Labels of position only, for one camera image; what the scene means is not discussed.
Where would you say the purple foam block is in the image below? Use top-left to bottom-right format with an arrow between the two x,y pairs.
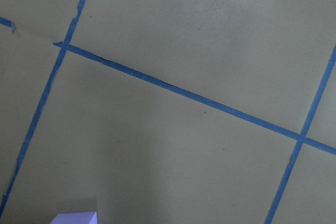
50,212 -> 98,224

